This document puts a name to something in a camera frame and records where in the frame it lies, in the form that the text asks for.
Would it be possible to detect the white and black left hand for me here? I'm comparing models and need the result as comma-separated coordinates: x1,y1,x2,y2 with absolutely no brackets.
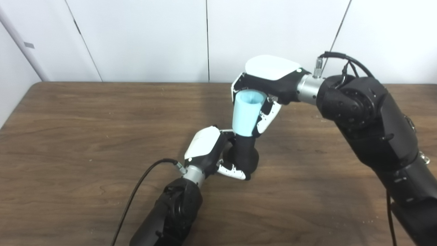
184,125,251,181

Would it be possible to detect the light blue cylinder cup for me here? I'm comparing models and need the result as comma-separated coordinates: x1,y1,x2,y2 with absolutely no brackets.
232,90,267,137

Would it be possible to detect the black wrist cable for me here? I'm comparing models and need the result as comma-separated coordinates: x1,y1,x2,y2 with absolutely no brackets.
111,158,186,246
313,51,397,246

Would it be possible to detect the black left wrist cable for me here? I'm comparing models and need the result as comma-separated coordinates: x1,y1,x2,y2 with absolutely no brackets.
111,158,186,246

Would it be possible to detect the white and black right hand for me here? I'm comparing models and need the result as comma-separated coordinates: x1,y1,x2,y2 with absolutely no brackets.
231,55,311,137

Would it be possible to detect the black nozzle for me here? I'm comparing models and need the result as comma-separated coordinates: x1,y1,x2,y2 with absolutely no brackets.
223,132,259,180

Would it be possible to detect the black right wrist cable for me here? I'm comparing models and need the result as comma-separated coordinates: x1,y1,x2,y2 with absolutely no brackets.
313,51,397,246

